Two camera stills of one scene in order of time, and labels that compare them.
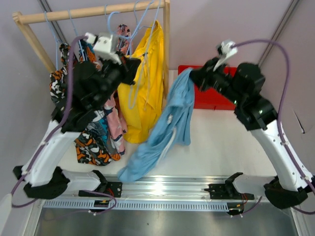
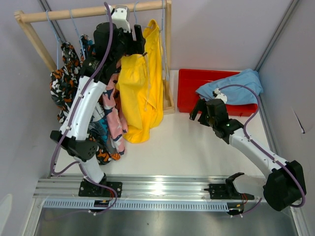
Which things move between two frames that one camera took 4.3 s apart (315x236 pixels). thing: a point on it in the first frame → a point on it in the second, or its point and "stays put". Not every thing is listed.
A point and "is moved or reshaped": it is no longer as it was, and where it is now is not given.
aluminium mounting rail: [173, 187] stays put
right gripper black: [200, 78] → [197, 108]
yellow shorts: [141, 104] stays put
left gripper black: [128, 69] → [136, 46]
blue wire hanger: [153, 24] → [163, 46]
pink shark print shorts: [113, 105] stays put
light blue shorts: [175, 118] is moved or reshaped
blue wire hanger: [146, 59] → [134, 12]
